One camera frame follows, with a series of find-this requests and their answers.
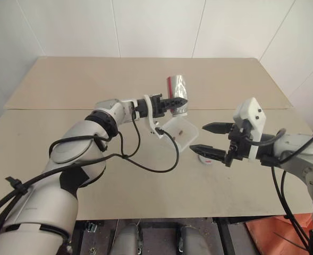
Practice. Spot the clear plastic box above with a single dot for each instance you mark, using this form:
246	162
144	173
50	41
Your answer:
188	132

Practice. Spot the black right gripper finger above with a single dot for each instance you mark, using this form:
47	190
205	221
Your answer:
212	153
220	128

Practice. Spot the silver foil-wrapped jar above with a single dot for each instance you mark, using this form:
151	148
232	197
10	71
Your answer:
178	87

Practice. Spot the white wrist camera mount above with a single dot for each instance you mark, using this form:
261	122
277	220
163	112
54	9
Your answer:
151	120
252	111

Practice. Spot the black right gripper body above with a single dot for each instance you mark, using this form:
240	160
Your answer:
238	146

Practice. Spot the orange sheet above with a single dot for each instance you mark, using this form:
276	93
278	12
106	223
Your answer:
267	233

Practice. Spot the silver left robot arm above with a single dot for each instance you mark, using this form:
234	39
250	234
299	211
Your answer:
71	143

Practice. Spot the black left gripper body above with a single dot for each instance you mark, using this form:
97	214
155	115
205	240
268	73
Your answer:
157	106

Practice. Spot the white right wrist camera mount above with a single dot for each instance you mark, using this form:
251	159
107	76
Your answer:
252	111

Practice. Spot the black table frame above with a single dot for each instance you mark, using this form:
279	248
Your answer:
225	236

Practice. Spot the red and white jar lid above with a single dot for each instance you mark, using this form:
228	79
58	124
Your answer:
205	161

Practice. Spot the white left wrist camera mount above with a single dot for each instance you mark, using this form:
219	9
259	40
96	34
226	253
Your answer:
151	120

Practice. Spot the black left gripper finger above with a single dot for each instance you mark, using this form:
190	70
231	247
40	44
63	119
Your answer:
176	102

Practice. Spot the grey rounded shape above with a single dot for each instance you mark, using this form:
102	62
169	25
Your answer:
188	240
128	239

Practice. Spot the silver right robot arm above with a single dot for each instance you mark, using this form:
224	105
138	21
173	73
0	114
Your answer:
299	148

